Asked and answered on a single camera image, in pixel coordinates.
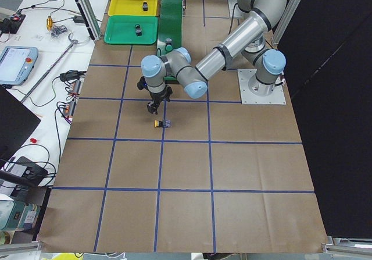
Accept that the green push button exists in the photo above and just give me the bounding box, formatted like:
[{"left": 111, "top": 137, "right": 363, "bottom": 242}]
[
  {"left": 135, "top": 24, "right": 142, "bottom": 36},
  {"left": 164, "top": 38, "right": 173, "bottom": 52}
]

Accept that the green plastic tray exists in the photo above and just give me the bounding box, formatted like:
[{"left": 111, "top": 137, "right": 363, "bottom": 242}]
[{"left": 104, "top": 15, "right": 158, "bottom": 45}]

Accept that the teach pendant tablet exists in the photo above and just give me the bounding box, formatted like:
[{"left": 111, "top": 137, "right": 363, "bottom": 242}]
[{"left": 1, "top": 46, "right": 38, "bottom": 86}]

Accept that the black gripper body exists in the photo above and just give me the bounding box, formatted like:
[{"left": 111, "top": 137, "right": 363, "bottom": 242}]
[{"left": 137, "top": 78, "right": 173, "bottom": 105}]

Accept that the yellow push button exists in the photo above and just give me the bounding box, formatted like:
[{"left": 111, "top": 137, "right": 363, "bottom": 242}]
[
  {"left": 142, "top": 1, "right": 148, "bottom": 12},
  {"left": 154, "top": 119, "right": 171, "bottom": 128}
]

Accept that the yellow plastic tray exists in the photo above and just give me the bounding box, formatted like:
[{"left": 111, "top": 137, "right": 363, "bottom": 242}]
[{"left": 108, "top": 0, "right": 158, "bottom": 16}]

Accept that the aluminium frame post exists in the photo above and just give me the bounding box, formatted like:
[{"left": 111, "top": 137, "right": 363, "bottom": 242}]
[{"left": 74, "top": 0, "right": 101, "bottom": 41}]

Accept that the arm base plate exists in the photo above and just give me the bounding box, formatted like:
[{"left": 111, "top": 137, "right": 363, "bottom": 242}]
[
  {"left": 237, "top": 69, "right": 287, "bottom": 105},
  {"left": 227, "top": 0, "right": 243, "bottom": 19}
]

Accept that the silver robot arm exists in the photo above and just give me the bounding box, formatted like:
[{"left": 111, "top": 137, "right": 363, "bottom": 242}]
[{"left": 137, "top": 0, "right": 287, "bottom": 114}]

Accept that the black power adapter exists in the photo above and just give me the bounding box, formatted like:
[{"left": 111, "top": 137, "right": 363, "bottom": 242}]
[{"left": 73, "top": 16, "right": 85, "bottom": 23}]

